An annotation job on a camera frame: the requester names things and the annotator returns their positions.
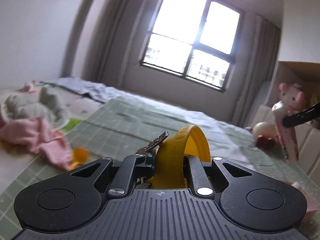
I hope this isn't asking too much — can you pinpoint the cream padded headboard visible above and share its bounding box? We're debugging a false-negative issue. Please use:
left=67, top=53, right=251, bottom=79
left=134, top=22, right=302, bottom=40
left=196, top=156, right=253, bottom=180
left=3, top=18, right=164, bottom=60
left=254, top=104, right=320, bottom=181

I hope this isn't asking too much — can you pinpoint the window with bars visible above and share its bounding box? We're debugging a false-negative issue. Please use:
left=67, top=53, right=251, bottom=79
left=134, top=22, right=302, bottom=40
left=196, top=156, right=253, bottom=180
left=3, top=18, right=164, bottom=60
left=140, top=0, right=244, bottom=92

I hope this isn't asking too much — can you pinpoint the pink cloth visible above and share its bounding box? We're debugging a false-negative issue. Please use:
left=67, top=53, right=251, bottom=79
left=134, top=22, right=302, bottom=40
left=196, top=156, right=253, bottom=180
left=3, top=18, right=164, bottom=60
left=1, top=118, right=72, bottom=170

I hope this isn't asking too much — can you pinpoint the grey blanket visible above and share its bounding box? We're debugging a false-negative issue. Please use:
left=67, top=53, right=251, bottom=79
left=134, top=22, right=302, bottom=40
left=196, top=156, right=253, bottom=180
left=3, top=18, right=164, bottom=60
left=41, top=76, right=121, bottom=104

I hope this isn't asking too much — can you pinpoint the pink bunny plush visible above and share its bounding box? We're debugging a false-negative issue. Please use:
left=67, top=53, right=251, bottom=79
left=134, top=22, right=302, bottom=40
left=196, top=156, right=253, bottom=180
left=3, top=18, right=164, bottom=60
left=272, top=83, right=306, bottom=164

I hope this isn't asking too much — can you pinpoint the beige curtain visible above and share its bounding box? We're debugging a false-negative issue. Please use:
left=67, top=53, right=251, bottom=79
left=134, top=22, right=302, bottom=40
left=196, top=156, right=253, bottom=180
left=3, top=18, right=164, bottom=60
left=62, top=0, right=166, bottom=88

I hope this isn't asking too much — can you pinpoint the green checked bedsheet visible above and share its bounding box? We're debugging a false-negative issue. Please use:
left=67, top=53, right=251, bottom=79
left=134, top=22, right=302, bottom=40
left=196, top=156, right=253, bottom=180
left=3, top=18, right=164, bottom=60
left=1, top=96, right=319, bottom=239

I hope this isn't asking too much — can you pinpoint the yellow silicone band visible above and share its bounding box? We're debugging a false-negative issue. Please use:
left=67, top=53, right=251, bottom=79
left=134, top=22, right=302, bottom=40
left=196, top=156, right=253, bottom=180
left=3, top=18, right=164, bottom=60
left=149, top=125, right=211, bottom=189

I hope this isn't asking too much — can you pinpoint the brown cardboard box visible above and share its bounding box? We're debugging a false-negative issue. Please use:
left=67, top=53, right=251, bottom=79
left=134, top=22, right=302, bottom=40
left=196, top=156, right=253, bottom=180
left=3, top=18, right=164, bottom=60
left=266, top=61, right=319, bottom=107

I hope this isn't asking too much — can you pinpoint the grey plush toy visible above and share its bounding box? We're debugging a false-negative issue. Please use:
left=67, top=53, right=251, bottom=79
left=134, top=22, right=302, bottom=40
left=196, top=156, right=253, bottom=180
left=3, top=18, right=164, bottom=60
left=1, top=86, right=69, bottom=129

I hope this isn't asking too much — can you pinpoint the orange plastic spoon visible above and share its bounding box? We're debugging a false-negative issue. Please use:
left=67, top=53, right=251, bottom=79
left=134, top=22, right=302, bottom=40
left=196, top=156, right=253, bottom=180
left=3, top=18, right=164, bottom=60
left=68, top=147, right=89, bottom=171

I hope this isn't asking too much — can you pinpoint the cream round plush toy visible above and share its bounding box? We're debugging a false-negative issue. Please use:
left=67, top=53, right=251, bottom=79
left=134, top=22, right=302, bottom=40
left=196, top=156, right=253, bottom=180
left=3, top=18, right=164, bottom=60
left=252, top=122, right=278, bottom=150

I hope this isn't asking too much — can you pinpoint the pink cardboard box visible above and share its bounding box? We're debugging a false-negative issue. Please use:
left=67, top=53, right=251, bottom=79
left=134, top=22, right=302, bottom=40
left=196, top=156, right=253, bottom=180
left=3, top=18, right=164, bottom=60
left=290, top=180, right=320, bottom=215

